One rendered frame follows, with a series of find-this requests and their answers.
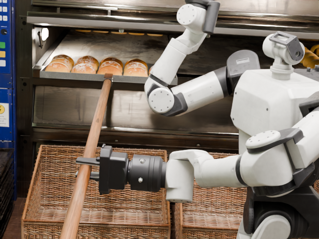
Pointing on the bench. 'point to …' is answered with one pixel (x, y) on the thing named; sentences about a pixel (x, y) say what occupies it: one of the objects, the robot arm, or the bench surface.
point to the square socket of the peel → (108, 77)
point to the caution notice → (4, 114)
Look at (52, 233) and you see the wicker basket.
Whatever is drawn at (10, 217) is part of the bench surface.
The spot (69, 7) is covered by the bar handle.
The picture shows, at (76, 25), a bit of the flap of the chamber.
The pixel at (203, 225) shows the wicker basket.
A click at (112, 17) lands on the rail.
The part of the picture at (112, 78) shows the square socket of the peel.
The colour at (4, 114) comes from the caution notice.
